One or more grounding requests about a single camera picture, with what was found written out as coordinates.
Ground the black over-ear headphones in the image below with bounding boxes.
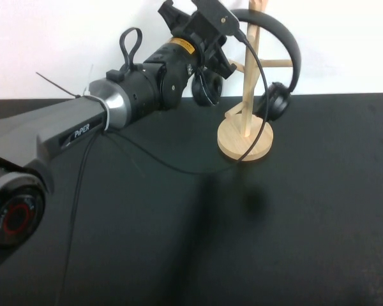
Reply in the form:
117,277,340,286
191,8,303,123

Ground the black cable loop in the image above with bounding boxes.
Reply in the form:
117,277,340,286
119,27,144,71

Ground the black zip tie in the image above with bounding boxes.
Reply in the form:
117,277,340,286
35,71,82,100

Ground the white zip tie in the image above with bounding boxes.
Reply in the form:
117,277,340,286
82,64,112,132

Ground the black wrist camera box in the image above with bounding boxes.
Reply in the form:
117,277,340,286
191,0,241,36

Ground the thin black camera cable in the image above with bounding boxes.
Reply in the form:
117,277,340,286
62,27,270,306

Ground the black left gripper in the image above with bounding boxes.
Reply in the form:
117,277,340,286
157,0,237,80

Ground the wooden headphone stand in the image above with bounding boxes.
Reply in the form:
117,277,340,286
216,0,293,163

